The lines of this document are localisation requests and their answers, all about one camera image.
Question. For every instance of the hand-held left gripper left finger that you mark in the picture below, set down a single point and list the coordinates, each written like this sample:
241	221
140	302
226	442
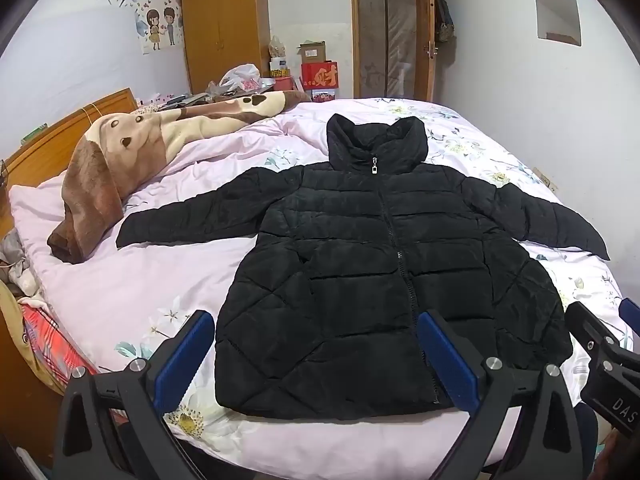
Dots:
184	357

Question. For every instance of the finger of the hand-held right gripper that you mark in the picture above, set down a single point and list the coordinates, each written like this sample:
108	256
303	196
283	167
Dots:
590	330
631	315

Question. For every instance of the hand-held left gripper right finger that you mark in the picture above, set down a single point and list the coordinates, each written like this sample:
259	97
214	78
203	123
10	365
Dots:
445	360

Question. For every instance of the black puffer jacket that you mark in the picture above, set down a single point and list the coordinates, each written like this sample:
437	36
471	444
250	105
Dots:
350	285

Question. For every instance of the pink floral bed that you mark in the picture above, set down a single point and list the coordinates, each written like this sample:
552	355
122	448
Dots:
150	280

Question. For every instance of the red plaid cloth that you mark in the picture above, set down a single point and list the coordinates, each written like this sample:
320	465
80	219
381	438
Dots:
50	345

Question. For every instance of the brown dog print blanket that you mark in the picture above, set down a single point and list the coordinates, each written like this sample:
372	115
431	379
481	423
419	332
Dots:
145	135

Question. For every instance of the cluttered bedside table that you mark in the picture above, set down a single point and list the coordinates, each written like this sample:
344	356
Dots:
175	101

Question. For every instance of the wooden headboard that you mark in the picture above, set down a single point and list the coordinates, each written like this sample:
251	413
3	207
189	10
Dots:
60	130

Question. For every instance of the white plastic bag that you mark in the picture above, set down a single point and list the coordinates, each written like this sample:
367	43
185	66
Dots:
242	77

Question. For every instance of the wooden door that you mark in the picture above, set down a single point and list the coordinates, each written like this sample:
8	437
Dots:
430	70
353	35

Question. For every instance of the small red box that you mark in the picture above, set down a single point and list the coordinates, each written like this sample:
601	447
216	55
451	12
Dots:
324	95

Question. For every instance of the large red gift box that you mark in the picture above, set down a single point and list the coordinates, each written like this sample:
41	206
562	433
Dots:
320	77

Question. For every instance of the clear snack bag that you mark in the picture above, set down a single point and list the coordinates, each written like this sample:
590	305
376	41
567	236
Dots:
276	49

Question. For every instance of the mesh door curtain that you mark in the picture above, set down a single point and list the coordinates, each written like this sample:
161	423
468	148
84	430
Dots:
390	35

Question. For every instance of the cardboard box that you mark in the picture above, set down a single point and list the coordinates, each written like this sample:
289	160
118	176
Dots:
311	52

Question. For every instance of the wooden wardrobe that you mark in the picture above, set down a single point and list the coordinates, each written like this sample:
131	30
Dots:
220	25

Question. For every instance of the hanging bags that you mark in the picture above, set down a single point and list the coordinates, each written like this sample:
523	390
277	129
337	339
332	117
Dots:
444	15

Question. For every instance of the wall socket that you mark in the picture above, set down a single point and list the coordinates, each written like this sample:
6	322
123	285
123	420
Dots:
546	180

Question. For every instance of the square wall niche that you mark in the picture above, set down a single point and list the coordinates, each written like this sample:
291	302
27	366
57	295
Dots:
557	15

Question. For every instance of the cartoon couple wall sticker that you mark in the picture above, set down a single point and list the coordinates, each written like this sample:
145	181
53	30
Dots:
157	27

